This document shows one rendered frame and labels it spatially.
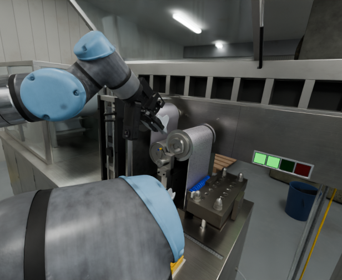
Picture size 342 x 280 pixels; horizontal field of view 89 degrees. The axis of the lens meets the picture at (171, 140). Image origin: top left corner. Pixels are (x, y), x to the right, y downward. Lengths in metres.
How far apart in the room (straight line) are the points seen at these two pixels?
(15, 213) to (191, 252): 0.68
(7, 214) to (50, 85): 0.16
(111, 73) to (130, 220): 0.33
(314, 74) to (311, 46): 2.29
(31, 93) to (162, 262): 0.27
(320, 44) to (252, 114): 2.35
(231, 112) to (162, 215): 0.86
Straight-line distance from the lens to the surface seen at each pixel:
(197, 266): 0.77
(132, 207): 0.20
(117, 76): 0.45
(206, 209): 0.80
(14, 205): 0.22
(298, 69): 0.98
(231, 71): 1.03
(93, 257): 0.20
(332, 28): 3.27
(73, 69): 0.45
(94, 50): 0.42
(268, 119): 0.98
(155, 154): 0.90
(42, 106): 0.30
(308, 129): 0.97
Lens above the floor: 1.51
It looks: 17 degrees down
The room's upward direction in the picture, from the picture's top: 4 degrees clockwise
